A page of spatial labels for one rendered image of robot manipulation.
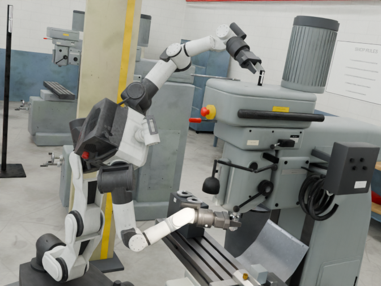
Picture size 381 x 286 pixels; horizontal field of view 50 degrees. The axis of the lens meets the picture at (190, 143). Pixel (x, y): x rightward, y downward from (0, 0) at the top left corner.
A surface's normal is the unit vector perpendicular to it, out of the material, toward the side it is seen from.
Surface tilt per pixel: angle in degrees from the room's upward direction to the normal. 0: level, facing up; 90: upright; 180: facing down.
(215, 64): 90
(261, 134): 90
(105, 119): 58
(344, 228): 88
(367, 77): 90
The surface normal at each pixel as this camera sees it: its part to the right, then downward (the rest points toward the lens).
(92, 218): 0.72, 0.12
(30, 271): 0.15, -0.96
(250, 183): 0.47, 0.29
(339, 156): -0.87, -0.01
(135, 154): 0.68, -0.27
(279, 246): -0.71, -0.44
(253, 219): -0.07, 0.29
